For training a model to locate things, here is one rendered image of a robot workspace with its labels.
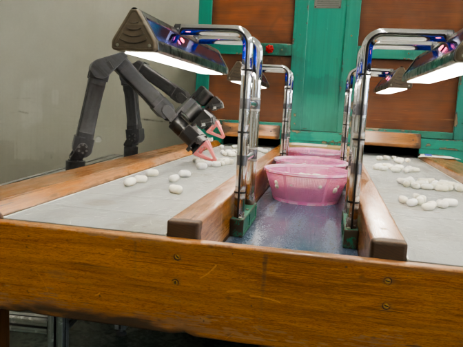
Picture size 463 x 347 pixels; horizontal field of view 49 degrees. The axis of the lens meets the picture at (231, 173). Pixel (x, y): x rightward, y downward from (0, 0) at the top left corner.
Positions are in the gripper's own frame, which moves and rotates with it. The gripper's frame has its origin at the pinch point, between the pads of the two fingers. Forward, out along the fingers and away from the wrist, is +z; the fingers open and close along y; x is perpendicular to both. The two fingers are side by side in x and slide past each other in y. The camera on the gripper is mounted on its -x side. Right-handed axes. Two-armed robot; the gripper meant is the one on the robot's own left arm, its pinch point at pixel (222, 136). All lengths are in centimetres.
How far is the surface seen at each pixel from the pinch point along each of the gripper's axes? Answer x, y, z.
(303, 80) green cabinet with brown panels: -41, 45, 5
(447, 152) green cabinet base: -63, 45, 80
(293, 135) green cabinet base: -18, 45, 21
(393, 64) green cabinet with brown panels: -76, 47, 31
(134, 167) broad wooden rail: 12, -73, -4
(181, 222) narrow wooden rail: -11, -136, 21
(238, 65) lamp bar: -29.0, -32.8, -9.4
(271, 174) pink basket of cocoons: -15, -65, 26
